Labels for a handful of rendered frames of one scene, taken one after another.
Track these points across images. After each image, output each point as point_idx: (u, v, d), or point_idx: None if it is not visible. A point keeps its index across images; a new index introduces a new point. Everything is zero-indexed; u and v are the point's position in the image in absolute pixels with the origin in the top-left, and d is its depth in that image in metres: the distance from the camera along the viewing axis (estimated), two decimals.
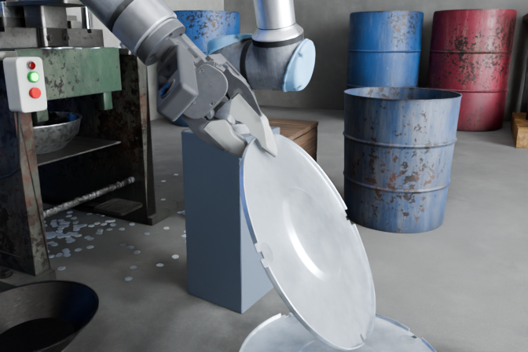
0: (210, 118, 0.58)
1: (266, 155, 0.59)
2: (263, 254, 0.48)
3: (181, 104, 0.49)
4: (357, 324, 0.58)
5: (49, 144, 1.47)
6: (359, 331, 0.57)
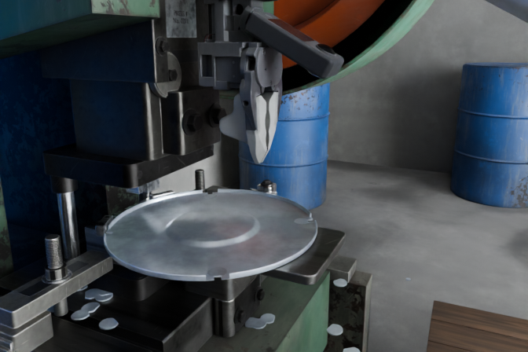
0: (261, 93, 0.55)
1: (288, 214, 0.69)
2: (210, 194, 0.77)
3: (334, 72, 0.52)
4: (119, 234, 0.62)
5: None
6: (115, 232, 0.62)
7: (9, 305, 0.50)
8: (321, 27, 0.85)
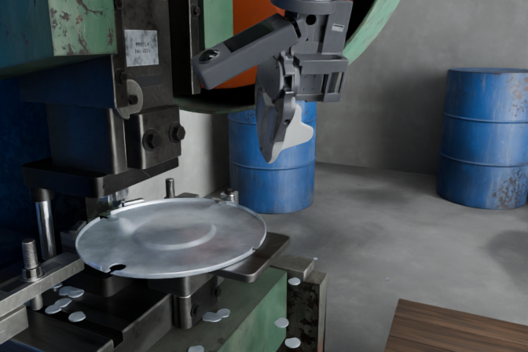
0: (264, 91, 0.55)
1: (199, 206, 0.84)
2: (109, 218, 0.78)
3: (199, 78, 0.50)
4: None
5: None
6: None
7: None
8: None
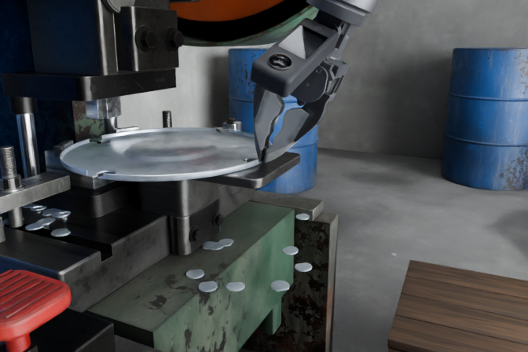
0: None
1: (96, 146, 0.68)
2: None
3: (268, 86, 0.47)
4: None
5: None
6: None
7: None
8: None
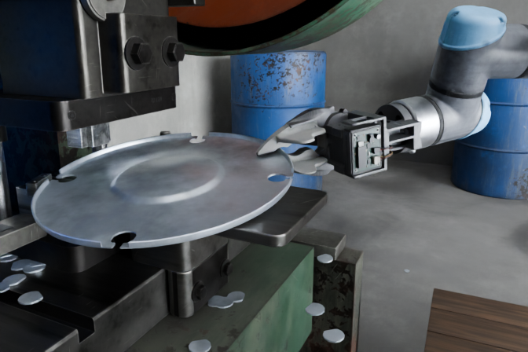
0: (315, 152, 0.62)
1: (158, 229, 0.42)
2: None
3: None
4: None
5: None
6: None
7: None
8: None
